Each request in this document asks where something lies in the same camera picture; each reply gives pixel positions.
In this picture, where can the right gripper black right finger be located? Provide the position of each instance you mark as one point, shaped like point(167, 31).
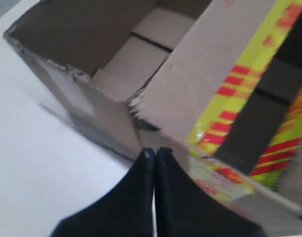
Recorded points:
point(184, 210)

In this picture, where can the cardboard box with yellow tape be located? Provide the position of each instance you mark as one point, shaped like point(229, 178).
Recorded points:
point(228, 105)

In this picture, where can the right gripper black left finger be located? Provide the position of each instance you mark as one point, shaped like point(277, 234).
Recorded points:
point(125, 211)

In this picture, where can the plain brown cardboard box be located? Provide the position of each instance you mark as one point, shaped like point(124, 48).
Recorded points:
point(95, 56)

